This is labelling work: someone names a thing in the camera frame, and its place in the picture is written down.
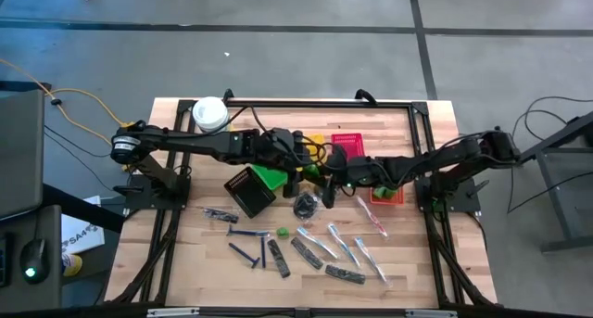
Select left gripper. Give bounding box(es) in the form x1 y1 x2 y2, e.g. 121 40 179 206
257 126 309 199

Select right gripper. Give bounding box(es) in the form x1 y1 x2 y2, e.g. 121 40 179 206
321 144 379 209

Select red white toothbrush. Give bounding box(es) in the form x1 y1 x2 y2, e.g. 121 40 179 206
355 195 389 238

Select orange plastic basket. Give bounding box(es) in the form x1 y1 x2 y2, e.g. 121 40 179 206
369 184 406 206

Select green plastic basket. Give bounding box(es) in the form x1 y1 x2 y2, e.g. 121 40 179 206
251 163 289 192

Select black plastic basket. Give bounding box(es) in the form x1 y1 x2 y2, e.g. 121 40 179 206
223 166 278 220

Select yellow plastic basket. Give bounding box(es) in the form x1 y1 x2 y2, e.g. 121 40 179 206
292 132 328 173

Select red plastic basket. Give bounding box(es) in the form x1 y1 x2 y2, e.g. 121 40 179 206
330 132 367 161

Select Lysol wipes canister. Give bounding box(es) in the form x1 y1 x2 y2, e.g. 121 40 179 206
191 95 232 134

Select black diagonal beam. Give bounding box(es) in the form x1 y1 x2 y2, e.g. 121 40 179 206
42 183 126 234

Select white cardboard box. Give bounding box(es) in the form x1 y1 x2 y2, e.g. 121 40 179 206
60 195 106 255

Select black metal desk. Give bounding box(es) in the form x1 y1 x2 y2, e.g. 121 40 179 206
511 111 593 254

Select yellow white cup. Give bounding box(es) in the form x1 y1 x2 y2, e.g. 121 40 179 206
62 253 83 277

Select dark side desk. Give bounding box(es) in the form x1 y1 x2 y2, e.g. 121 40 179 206
0 204 64 312

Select black computer mouse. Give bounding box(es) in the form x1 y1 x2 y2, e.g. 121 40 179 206
19 237 50 285

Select grey monitor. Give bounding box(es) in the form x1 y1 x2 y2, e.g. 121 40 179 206
0 89 45 220

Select black keyboard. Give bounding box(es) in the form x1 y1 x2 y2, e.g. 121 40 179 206
0 234 11 287

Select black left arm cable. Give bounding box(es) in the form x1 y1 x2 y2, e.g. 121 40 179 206
217 105 279 136

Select silver edge bracket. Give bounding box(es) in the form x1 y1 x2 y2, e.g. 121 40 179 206
405 308 459 318
145 307 200 318

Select black floor cable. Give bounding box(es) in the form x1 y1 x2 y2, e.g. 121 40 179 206
513 95 593 143
507 155 593 215

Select yellow extension cable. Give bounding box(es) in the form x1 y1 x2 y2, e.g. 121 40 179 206
0 57 138 173

